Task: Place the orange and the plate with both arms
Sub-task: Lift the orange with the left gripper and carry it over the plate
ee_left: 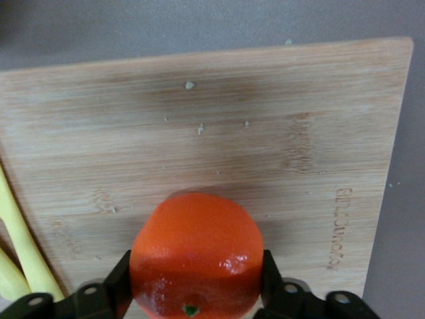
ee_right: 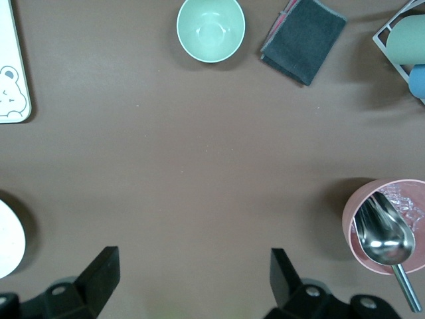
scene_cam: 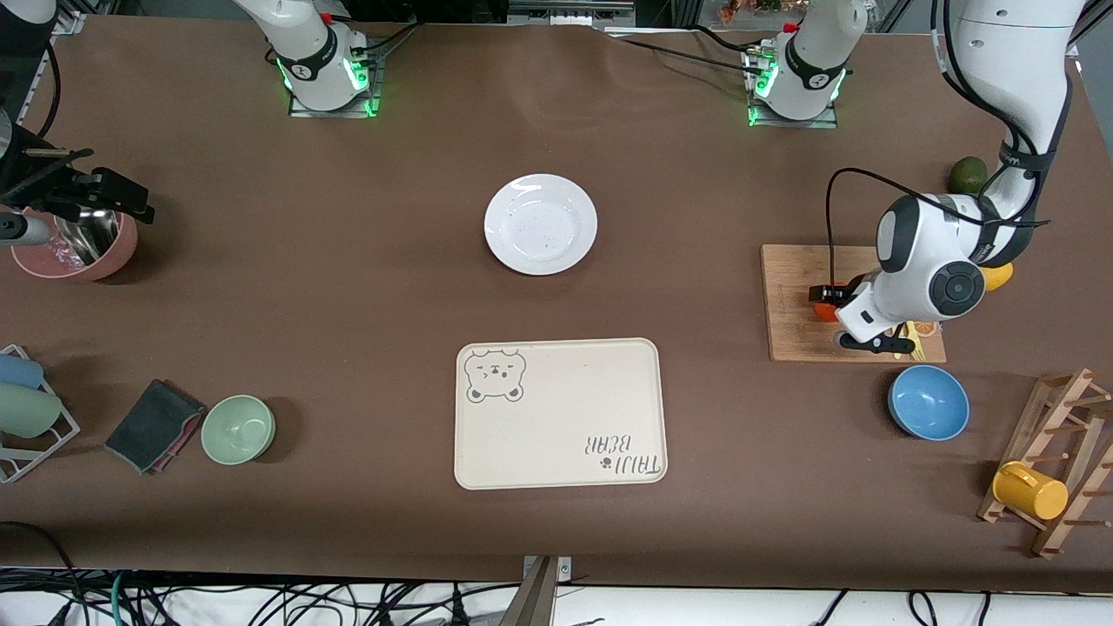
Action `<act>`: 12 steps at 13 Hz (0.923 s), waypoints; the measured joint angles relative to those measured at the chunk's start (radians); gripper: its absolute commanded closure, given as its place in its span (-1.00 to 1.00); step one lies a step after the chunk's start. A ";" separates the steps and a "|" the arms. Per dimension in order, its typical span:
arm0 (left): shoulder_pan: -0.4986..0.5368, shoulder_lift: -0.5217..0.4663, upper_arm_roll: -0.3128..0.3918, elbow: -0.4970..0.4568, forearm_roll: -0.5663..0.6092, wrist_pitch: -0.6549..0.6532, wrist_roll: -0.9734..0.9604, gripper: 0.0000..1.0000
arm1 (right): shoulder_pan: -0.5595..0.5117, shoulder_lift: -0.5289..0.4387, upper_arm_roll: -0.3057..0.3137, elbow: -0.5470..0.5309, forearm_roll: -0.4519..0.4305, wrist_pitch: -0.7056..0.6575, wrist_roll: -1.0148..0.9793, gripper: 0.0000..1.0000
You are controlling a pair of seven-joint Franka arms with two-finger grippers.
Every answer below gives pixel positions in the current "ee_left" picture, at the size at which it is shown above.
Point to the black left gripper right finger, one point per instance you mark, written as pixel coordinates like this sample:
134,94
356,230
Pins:
282,302

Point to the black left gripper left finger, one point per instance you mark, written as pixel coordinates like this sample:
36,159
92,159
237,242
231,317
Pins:
109,295

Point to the yellow plastic knife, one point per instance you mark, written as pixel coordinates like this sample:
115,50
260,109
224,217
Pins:
26,239

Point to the yellow plastic fork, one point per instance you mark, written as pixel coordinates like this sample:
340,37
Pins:
10,279

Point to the bamboo cutting board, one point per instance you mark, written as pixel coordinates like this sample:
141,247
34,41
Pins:
199,149

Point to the orange fruit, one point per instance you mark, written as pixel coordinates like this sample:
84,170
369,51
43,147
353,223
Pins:
196,249

